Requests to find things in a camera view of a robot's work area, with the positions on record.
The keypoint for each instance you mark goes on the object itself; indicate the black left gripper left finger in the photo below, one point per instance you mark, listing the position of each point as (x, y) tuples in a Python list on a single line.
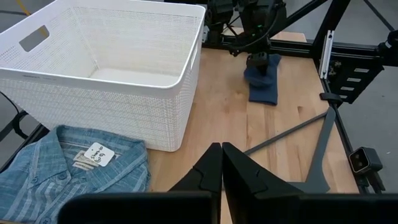
[(199, 202)]

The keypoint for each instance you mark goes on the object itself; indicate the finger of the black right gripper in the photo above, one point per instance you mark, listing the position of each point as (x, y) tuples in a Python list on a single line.
[(253, 61), (263, 62)]

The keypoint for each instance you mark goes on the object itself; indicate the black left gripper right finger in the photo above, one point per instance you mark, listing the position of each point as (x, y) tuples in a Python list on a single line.
[(248, 202)]

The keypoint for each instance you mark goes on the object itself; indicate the dark navy sock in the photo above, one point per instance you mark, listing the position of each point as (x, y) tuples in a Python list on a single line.
[(264, 90)]

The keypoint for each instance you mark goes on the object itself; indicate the blue denim shirt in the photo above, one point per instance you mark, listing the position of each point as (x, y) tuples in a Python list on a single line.
[(46, 186)]

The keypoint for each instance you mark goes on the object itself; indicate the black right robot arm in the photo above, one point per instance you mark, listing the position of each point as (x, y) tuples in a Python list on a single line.
[(217, 12)]

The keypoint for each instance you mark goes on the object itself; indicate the grey plastic clothes hanger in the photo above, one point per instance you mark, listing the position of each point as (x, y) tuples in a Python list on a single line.
[(317, 174)]

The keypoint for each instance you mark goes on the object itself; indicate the black table edge clamp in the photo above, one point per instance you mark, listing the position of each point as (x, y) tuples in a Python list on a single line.
[(331, 97)]

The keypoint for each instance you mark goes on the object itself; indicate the black slotted mounting plate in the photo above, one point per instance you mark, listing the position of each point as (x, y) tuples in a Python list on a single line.
[(357, 84)]

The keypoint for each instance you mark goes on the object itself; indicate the white perforated plastic basket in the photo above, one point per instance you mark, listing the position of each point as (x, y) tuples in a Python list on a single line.
[(93, 102)]

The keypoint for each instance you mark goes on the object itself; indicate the black aluminium rig frame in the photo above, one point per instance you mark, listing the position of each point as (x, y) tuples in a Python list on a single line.
[(298, 48)]

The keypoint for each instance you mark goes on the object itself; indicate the silver aluminium bracket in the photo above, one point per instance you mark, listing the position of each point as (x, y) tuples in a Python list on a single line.
[(326, 53)]

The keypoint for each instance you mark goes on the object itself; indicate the black table-level camera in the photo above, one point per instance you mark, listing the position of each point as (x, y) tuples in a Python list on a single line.
[(363, 160)]

